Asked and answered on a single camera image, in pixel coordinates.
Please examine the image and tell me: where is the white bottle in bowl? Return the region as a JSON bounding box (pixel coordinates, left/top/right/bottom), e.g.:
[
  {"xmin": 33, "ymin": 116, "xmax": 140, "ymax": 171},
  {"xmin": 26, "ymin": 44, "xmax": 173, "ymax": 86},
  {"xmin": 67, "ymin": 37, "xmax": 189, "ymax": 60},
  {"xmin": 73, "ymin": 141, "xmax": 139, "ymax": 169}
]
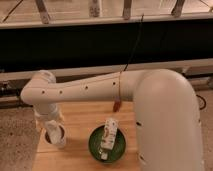
[{"xmin": 100, "ymin": 118, "xmax": 118, "ymax": 160}]

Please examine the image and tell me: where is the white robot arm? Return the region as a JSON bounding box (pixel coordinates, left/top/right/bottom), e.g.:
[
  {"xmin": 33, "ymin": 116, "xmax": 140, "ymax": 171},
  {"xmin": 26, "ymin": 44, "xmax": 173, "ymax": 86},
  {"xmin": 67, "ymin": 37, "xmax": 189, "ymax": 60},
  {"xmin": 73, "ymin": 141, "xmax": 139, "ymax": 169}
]
[{"xmin": 21, "ymin": 69, "xmax": 205, "ymax": 171}]

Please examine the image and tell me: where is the small red-brown object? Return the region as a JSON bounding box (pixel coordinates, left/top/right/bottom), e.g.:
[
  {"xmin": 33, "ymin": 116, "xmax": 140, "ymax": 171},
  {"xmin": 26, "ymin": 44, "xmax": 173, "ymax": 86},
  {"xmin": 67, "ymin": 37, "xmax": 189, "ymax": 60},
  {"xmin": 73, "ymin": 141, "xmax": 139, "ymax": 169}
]
[{"xmin": 113, "ymin": 100, "xmax": 122, "ymax": 112}]

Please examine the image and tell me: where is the green bowl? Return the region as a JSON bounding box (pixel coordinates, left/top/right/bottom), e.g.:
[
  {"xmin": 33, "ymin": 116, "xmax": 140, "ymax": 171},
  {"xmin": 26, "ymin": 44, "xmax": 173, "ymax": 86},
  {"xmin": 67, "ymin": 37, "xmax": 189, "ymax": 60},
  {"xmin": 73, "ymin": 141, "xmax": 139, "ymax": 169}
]
[{"xmin": 88, "ymin": 125, "xmax": 126, "ymax": 164}]

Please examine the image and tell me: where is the black cable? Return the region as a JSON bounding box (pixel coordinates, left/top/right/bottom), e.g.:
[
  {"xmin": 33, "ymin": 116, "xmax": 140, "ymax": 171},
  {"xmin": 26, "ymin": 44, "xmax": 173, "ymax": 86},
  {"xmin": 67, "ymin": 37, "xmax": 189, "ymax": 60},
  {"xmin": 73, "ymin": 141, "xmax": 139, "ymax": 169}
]
[{"xmin": 119, "ymin": 13, "xmax": 145, "ymax": 74}]

